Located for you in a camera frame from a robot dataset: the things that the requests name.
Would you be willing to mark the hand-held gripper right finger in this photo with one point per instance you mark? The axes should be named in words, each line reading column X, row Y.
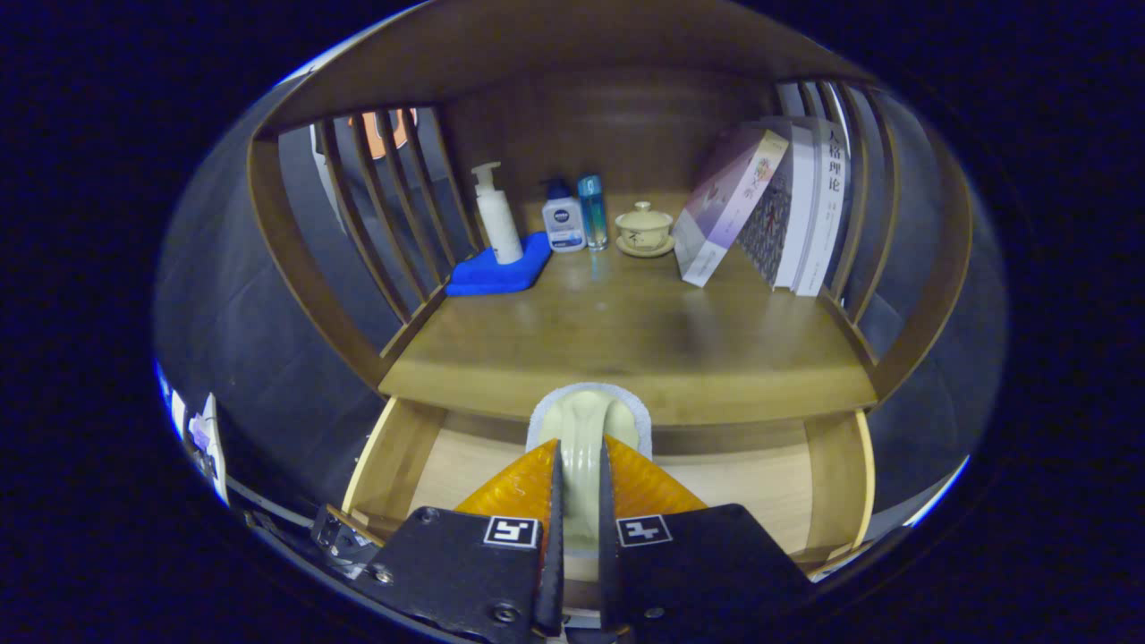
column 611, row 581

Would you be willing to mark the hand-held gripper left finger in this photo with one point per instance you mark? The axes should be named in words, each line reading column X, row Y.
column 552, row 581

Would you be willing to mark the wooden drawer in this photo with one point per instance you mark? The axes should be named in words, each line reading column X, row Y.
column 742, row 487

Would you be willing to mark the pale green holder white base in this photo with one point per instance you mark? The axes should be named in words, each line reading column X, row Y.
column 581, row 420

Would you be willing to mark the wooden countertop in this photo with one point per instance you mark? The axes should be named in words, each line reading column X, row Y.
column 626, row 340

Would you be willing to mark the wooden cabinet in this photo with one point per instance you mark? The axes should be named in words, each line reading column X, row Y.
column 572, row 116

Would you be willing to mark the blue folded cloth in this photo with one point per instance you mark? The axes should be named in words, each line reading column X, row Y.
column 487, row 275

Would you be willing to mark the beige lidded teacup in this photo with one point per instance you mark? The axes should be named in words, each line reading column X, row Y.
column 644, row 231

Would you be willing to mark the white bottle blue cap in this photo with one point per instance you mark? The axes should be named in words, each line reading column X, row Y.
column 564, row 224

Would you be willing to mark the white pump bottle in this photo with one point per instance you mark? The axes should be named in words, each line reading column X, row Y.
column 499, row 224

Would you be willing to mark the teal slim bottle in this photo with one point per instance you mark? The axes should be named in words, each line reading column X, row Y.
column 592, row 215

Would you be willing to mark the dark patterned book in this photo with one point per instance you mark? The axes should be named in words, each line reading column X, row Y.
column 767, row 228

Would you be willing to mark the purple book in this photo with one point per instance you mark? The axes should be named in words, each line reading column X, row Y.
column 725, row 206

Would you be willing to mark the plain white book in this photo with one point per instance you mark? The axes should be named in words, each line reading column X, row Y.
column 799, row 215

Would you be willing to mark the white book black lettering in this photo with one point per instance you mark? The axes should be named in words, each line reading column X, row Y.
column 827, row 206

